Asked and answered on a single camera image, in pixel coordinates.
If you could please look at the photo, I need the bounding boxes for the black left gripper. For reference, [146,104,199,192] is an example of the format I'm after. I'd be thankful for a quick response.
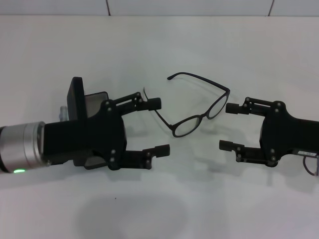
[41,92,171,171]

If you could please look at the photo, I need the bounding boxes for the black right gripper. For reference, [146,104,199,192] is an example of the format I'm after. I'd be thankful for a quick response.
[218,97,319,167]

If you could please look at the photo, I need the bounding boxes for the black framed glasses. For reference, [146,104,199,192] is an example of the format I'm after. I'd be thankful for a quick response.
[143,72,231,138]

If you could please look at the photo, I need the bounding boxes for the black glasses case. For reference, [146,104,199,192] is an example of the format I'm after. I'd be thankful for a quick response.
[66,76,110,170]

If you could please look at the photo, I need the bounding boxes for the silver cylindrical wrist stud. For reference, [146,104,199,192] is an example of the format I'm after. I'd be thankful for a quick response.
[59,106,69,122]

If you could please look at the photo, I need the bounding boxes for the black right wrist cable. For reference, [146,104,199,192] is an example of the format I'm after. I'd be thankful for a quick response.
[302,155,319,178]

